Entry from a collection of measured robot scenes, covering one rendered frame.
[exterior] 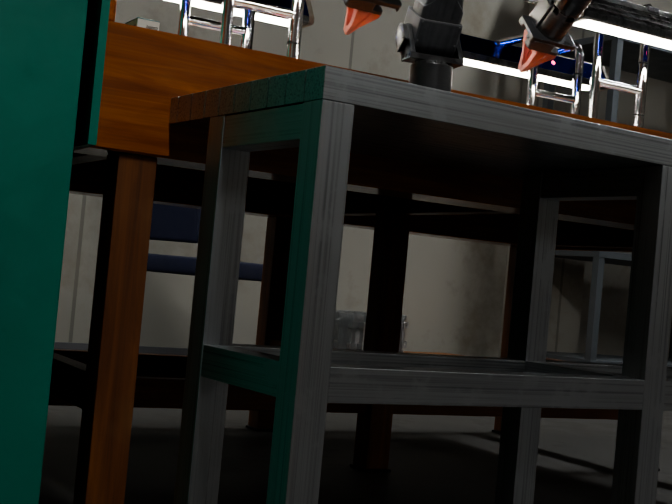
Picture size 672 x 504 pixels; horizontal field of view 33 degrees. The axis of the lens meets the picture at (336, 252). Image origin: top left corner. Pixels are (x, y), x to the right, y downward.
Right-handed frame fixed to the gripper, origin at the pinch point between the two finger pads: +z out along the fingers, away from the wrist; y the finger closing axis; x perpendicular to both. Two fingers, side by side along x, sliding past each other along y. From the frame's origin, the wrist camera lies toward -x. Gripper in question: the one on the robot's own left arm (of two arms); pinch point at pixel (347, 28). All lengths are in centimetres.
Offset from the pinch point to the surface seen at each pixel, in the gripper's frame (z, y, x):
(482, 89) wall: 180, -236, -227
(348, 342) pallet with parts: 209, -132, -87
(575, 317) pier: 234, -290, -129
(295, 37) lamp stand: 24.4, -8.0, -27.4
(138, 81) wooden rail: 2.2, 40.3, 20.7
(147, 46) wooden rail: -1.2, 39.4, 16.6
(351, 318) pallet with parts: 202, -132, -94
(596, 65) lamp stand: 19, -89, -34
